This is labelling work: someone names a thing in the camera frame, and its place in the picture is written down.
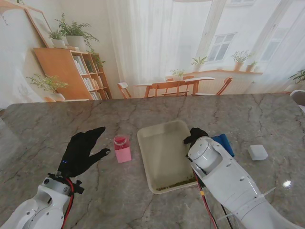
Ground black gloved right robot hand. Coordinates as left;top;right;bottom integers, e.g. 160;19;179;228
183;127;212;146

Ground printed room scene backdrop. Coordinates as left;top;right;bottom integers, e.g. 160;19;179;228
0;0;305;105

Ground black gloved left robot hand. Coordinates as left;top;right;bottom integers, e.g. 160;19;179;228
58;126;112;178

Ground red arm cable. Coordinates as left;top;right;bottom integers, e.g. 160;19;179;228
193;171;219;229
61;177;75;229

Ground white rounded object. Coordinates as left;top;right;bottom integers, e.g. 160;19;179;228
290;89;305;107

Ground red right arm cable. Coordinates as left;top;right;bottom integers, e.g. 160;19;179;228
193;171;219;229

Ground white square bottle cap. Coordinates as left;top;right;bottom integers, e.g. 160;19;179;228
247;144;269;162

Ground scattered green beans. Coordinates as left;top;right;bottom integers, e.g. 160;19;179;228
156;177;198;193

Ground white baking tray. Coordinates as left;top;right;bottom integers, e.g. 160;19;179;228
137;120;201;195

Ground red left arm cable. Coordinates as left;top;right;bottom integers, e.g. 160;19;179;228
61;177;75;229

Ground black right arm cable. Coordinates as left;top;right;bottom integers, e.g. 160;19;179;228
221;204;236;229

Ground blue plastic scraper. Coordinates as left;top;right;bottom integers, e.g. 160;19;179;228
211;133;235;157

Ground pink square bottle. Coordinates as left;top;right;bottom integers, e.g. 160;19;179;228
113;135;132;164

